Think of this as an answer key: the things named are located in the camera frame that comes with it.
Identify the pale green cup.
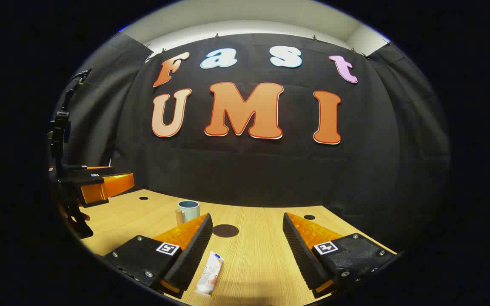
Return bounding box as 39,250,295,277
176,201,200,226

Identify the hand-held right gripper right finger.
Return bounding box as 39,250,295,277
282,212,399,299

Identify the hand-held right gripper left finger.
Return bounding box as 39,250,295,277
103,212,214,299

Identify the white toothpaste tube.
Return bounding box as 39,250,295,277
195,251,225,297

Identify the black backdrop cloth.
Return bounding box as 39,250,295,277
54,32,452,255

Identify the wooden desktop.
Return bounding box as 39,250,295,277
79,189,399,306

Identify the dark round coaster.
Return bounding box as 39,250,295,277
213,224,240,238

